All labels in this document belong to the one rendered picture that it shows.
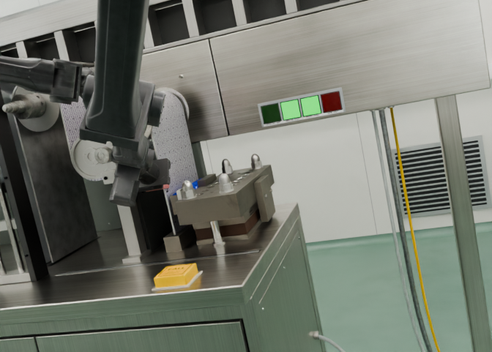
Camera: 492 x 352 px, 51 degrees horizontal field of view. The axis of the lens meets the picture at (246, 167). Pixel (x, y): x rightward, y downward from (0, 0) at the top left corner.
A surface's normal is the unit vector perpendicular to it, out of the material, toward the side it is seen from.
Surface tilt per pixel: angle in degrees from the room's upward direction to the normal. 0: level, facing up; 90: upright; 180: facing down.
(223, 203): 90
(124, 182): 75
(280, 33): 90
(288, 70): 90
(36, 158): 90
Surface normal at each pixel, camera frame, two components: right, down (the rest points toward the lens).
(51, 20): -0.25, 0.18
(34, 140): 0.95, -0.15
